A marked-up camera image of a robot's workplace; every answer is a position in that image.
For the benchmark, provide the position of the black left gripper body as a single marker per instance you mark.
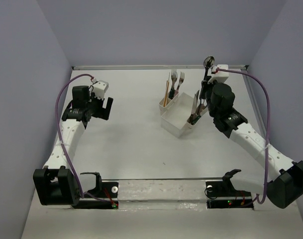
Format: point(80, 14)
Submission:
point(96, 110)

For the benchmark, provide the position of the orange chopstick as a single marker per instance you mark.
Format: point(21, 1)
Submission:
point(167, 94)

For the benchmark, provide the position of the teal-handled knife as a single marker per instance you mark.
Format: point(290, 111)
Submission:
point(197, 118)

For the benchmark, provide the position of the white chopstick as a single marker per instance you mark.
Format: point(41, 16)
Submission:
point(166, 91)

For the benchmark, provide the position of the pink-handled knife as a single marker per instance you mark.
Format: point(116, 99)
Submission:
point(194, 108)

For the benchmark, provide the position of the black-handled knife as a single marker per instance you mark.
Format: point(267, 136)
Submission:
point(198, 110)

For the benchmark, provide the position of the black-handled spoon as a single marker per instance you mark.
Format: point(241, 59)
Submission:
point(208, 63)

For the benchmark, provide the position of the teal-handled fork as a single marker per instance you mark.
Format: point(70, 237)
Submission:
point(181, 80)

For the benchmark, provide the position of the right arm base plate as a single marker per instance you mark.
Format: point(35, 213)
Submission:
point(219, 196)

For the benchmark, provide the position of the pink-handled fork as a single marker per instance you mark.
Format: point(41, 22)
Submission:
point(174, 76)

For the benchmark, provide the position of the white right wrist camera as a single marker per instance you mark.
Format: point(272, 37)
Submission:
point(217, 75)

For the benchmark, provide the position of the white utensil caddy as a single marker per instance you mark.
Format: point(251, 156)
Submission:
point(175, 116)

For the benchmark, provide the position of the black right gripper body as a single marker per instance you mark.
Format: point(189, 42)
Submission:
point(207, 90)

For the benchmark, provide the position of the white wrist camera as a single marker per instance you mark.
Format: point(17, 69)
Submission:
point(217, 75)
point(100, 88)

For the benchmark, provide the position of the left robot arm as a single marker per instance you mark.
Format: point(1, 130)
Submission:
point(57, 182)

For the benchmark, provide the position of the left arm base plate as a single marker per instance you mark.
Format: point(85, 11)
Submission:
point(104, 199)

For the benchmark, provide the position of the black-handled fork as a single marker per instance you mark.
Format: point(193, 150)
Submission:
point(171, 93)

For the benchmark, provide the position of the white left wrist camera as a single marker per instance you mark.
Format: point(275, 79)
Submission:
point(100, 88)

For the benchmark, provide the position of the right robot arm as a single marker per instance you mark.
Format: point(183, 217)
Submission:
point(285, 176)

